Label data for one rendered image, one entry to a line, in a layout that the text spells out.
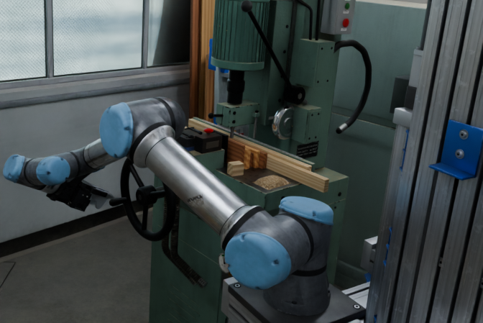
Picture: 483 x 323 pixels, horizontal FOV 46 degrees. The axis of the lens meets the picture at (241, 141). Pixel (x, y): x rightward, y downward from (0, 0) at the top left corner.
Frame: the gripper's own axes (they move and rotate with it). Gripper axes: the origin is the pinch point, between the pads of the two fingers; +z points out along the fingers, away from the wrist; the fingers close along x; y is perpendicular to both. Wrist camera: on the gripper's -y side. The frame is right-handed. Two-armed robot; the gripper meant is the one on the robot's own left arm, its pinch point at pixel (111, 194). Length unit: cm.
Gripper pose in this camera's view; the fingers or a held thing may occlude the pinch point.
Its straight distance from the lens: 186.5
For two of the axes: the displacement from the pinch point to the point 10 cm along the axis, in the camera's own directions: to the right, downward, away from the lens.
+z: 6.0, 3.4, 7.3
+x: 6.7, 2.8, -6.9
